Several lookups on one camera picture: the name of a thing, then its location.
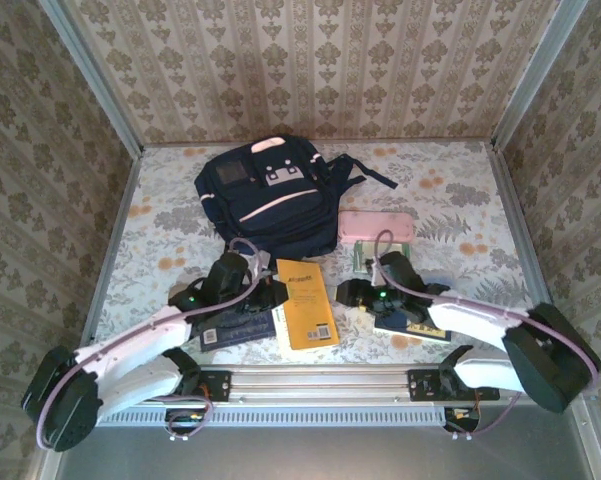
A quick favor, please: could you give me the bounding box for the black cable port with wires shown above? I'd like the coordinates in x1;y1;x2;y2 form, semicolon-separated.
443;406;481;434
164;407;207;435

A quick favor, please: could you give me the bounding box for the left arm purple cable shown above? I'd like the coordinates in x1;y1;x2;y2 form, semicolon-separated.
35;237;261;451

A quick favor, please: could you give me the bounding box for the aluminium frame post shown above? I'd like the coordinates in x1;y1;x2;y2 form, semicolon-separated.
489;0;589;149
39;0;146;156

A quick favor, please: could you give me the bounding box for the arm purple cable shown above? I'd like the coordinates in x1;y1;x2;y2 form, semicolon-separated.
35;237;261;451
372;228;601;441

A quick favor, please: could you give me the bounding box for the grey slotted cable duct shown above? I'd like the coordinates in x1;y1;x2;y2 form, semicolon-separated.
97;404;449;427

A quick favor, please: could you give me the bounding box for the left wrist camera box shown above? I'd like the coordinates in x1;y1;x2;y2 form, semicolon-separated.
252;251;275;277

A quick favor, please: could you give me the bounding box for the pink pencil case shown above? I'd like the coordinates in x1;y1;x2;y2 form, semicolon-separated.
337;209;416;245

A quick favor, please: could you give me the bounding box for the aluminium front rail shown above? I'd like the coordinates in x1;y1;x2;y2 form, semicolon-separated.
97;363;589;404

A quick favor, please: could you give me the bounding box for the green notebook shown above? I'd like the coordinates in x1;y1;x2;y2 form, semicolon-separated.
352;239;412;275

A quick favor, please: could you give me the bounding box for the navy blue backpack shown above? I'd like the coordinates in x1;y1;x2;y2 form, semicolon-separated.
193;134;399;256

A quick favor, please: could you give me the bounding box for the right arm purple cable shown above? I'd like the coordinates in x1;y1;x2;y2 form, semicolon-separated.
372;228;601;441

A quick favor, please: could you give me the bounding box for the grey metal sheet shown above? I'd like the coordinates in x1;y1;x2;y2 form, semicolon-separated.
39;392;601;480

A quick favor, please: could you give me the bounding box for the navy book with two barcodes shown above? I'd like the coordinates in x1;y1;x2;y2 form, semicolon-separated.
198;304;277;353

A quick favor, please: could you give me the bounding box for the navy book with yellow label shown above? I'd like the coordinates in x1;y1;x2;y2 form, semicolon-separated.
374;314;454;346

